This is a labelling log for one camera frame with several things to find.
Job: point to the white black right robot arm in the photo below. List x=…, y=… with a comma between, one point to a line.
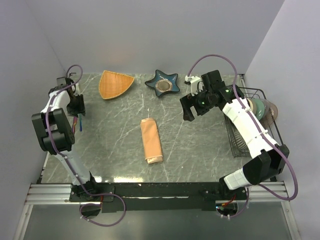
x=209, y=91

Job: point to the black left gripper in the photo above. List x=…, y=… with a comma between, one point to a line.
x=79, y=109

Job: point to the orange woven shield tray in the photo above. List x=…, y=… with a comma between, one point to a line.
x=113, y=84

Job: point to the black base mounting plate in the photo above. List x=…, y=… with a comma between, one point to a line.
x=148, y=196

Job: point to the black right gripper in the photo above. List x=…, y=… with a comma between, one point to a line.
x=188, y=101

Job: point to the blue star-shaped dish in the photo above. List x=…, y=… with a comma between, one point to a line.
x=163, y=83

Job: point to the iridescent knife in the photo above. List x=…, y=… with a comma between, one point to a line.
x=74, y=123

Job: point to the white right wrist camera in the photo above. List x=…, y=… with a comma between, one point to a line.
x=193, y=82

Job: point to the iridescent spoon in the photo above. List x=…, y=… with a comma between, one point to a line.
x=80, y=122

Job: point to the aluminium frame rail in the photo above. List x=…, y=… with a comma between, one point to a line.
x=58, y=194

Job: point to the green plate in rack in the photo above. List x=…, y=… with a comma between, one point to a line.
x=260, y=108

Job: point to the peach satin napkin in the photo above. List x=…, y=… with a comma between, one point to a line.
x=151, y=141

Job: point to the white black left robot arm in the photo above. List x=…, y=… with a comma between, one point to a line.
x=56, y=136

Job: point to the black wire dish rack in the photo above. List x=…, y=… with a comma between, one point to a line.
x=237, y=145

